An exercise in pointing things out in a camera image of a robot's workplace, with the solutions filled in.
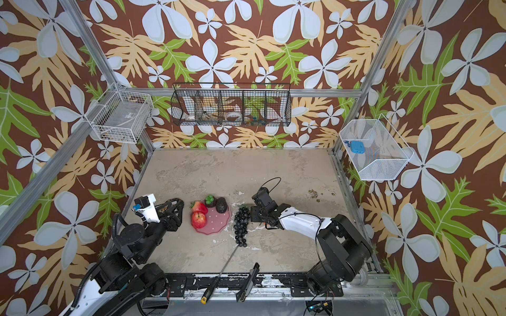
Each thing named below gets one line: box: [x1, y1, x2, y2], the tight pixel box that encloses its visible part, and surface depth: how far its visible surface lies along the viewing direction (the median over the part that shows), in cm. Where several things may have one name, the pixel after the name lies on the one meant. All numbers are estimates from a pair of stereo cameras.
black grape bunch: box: [233, 205, 251, 248], surface depth 88 cm
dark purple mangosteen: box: [204, 194, 217, 208], surface depth 93 cm
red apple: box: [191, 210, 207, 230], surface depth 87 cm
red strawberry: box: [189, 200, 209, 214], surface depth 93 cm
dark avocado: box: [215, 196, 228, 214], surface depth 93 cm
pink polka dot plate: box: [193, 206, 232, 235], surface depth 92 cm
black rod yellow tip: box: [200, 244, 240, 305], surface depth 74 cm
